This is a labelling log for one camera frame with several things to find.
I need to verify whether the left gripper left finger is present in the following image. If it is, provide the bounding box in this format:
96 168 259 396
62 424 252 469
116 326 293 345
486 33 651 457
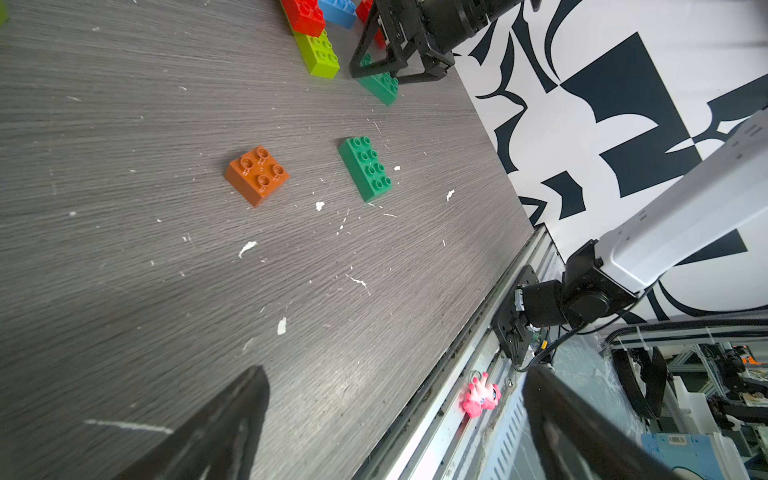
116 365 270 479

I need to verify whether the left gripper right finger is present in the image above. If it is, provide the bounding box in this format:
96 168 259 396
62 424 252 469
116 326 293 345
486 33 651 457
522 367 679 479

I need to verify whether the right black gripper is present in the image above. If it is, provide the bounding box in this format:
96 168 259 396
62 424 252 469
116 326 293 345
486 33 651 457
349 1 455 84

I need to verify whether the green lego brick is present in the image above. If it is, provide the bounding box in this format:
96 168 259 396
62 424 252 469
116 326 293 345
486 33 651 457
338 136 393 203
357 72 399 106

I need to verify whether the red lego brick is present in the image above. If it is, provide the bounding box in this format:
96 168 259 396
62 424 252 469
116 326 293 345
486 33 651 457
356 0 387 50
280 0 326 38

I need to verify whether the blue lego brick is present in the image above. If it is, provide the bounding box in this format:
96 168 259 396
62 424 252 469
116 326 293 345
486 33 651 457
318 0 357 29

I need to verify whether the lime lego brick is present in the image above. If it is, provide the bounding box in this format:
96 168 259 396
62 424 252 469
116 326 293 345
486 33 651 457
293 30 340 79

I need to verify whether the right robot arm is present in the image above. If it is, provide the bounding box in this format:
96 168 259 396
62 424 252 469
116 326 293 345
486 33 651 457
351 1 767 324

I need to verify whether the orange square lego left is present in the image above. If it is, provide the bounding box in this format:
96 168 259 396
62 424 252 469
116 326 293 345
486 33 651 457
225 145 290 207

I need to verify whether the pink toy on rail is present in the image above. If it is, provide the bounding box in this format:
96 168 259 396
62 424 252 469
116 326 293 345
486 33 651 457
460 372 502 419

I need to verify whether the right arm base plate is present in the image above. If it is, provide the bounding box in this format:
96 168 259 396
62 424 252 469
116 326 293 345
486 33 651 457
491 265 563 367

